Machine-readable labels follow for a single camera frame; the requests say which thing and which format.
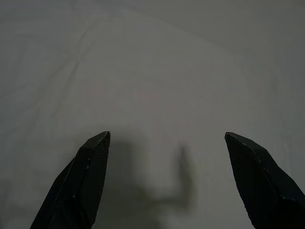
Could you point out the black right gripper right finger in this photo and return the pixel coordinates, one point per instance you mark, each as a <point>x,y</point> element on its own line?
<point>262,186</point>

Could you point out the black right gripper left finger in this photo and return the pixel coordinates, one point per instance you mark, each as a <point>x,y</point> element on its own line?
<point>81,181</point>

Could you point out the bed with white sheet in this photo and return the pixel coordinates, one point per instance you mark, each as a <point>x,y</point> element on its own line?
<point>152,71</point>

